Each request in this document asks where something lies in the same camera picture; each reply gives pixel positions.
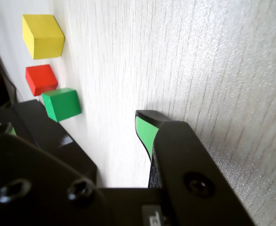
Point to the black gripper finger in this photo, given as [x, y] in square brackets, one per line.
[187, 164]
[29, 179]

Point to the green wooden cube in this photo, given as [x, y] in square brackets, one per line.
[62, 104]

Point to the red wooden cube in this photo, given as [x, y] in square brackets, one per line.
[41, 78]

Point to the yellow wooden cube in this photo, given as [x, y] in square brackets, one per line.
[45, 35]

